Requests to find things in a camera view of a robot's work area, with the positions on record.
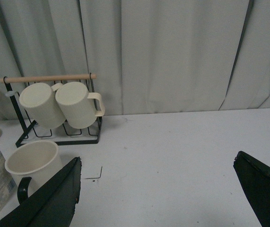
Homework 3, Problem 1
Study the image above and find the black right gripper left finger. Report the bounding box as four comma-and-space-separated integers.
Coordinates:
0, 157, 81, 227

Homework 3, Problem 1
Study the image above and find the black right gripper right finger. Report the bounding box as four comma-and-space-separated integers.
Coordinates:
233, 151, 270, 227

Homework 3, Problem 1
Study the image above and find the cream mug with black handle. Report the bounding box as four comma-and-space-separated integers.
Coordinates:
5, 140, 63, 203

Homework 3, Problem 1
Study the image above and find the cream mug right on rack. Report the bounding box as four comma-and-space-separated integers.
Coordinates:
55, 82, 105, 129

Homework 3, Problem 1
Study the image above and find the cream mug on rack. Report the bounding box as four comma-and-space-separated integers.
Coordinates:
55, 82, 105, 129
19, 82, 66, 130

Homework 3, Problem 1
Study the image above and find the cream mug left on rack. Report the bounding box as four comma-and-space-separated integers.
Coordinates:
19, 82, 66, 130

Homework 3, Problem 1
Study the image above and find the grey curtain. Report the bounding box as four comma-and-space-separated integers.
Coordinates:
0, 0, 270, 120

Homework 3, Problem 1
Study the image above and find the black wire mug rack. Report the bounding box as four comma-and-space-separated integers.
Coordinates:
0, 73, 103, 147

